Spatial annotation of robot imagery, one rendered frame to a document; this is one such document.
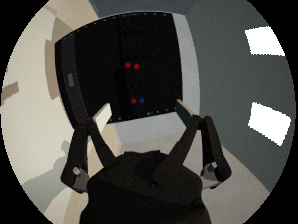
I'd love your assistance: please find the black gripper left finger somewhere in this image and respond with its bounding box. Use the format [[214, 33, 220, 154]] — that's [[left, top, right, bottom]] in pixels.
[[60, 103, 132, 194]]

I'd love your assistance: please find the black server rack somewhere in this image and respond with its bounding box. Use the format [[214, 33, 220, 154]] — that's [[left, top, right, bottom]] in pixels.
[[55, 11, 183, 129]]

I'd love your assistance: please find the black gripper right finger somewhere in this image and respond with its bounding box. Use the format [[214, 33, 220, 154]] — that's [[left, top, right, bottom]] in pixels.
[[153, 99, 232, 190]]

